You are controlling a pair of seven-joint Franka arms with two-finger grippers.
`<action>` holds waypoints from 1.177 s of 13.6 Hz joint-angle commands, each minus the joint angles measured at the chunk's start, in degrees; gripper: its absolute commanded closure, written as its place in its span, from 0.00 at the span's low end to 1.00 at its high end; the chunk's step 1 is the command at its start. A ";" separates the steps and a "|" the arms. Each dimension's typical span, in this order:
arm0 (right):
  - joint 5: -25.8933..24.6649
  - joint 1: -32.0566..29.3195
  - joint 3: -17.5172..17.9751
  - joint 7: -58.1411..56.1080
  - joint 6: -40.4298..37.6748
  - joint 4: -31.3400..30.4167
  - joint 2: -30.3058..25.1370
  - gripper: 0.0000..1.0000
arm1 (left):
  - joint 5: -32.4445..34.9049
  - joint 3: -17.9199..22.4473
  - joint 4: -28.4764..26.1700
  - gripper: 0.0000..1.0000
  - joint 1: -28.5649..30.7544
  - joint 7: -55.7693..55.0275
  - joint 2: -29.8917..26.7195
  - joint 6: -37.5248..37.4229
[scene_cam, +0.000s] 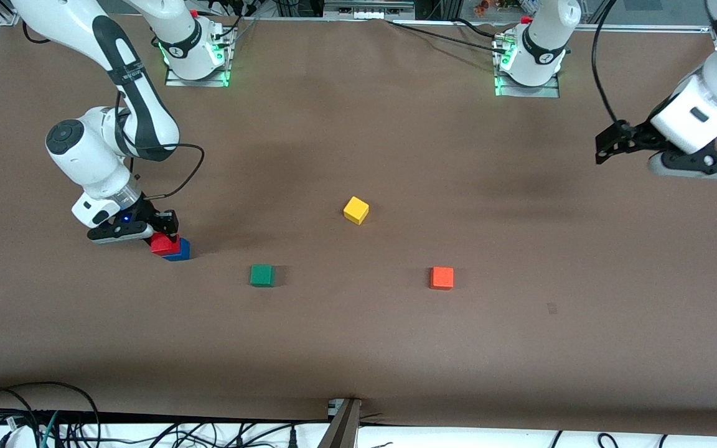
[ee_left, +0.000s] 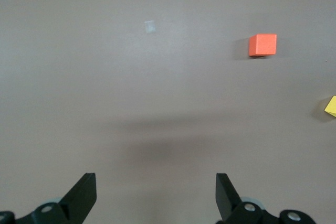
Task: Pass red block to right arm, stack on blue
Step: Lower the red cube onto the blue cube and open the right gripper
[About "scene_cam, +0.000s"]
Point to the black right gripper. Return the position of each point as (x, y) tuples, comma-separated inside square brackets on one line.
[(147, 213)]

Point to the green cube block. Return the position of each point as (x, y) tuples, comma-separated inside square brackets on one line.
[(262, 275)]

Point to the red cube block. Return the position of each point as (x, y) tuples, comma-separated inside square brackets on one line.
[(163, 245)]

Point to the yellow cube block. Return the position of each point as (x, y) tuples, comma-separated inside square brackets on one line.
[(356, 210)]

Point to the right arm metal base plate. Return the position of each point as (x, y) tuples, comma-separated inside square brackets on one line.
[(175, 82)]

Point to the blue cube block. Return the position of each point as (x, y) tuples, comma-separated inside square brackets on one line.
[(181, 252)]

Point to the orange cube block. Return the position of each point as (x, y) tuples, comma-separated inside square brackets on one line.
[(442, 277)]

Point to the grey camera mount bar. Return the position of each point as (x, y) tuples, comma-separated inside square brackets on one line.
[(341, 429)]

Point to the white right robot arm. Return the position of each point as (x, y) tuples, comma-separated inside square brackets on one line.
[(84, 155)]

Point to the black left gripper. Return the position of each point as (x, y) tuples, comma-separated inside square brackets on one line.
[(637, 135)]

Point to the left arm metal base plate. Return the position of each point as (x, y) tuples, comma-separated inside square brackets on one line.
[(545, 92)]

